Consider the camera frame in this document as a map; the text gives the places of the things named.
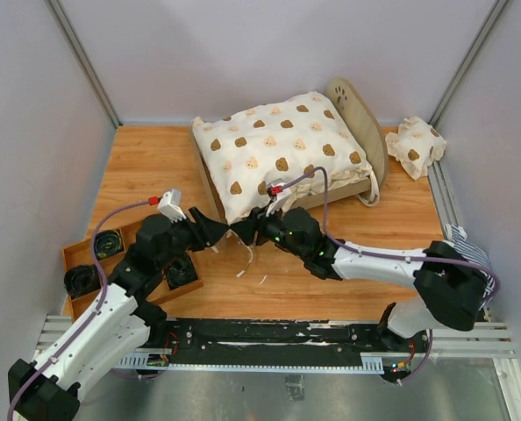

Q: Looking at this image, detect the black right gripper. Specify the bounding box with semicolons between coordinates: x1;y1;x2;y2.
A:
230;200;308;260

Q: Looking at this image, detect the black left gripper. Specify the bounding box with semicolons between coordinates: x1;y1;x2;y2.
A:
158;206;230;268

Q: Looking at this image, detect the large bear print cushion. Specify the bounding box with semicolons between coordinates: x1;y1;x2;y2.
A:
189;89;382;278

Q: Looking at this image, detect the wooden pet bed frame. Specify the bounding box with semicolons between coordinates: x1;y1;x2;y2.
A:
186;77;390;225

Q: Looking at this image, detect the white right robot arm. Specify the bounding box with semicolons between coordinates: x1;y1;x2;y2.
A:
230;208;487;351

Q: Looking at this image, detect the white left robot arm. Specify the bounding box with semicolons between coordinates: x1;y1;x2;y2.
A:
7;208;229;420

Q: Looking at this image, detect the black item in tray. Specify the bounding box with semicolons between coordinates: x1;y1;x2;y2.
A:
165;255;198;289

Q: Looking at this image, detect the wooden divided tray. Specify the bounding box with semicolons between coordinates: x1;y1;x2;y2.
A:
62;221;203;320

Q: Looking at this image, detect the small bear print pillow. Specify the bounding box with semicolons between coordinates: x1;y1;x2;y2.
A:
385;117;446;180

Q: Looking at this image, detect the blue striped cloth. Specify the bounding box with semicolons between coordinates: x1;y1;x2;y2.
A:
444;224;496;309

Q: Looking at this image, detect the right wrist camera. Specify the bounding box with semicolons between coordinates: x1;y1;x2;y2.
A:
266;179;291;217

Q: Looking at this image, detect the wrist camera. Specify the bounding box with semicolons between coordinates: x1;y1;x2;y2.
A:
266;179;291;217
147;189;187;223

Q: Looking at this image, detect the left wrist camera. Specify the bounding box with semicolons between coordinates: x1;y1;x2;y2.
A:
147;189;187;223

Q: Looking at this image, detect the coiled black cable in tray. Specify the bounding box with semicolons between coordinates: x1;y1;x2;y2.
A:
92;230;125;260

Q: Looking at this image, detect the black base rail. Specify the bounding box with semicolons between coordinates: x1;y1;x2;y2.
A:
134;318;428;364

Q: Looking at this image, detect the white slotted cable duct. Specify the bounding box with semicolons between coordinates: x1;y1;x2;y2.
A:
113;352;385;375

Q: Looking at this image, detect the aluminium side rail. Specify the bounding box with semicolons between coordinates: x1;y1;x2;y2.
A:
427;161;462;226

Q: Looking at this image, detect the right aluminium frame post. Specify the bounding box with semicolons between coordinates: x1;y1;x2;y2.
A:
428;0;513;127

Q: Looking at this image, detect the aluminium frame post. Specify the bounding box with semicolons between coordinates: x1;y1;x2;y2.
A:
428;0;513;127
44;0;123;129

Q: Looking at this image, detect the left aluminium frame post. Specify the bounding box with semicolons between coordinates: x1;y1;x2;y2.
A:
44;0;123;129

